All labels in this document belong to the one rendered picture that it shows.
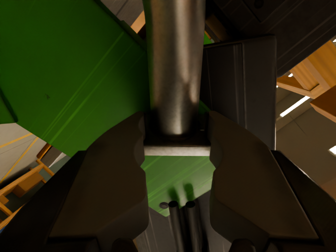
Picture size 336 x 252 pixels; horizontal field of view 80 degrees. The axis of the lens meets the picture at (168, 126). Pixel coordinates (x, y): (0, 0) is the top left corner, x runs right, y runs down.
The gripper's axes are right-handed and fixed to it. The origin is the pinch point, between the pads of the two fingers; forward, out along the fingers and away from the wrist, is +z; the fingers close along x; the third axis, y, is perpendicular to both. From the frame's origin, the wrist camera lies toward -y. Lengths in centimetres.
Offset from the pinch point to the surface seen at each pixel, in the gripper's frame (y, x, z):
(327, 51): 10, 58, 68
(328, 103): 18, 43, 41
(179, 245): 15.2, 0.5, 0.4
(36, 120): 1.8, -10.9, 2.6
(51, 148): 14.1, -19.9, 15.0
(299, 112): 299, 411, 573
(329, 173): 294, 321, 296
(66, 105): 0.5, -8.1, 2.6
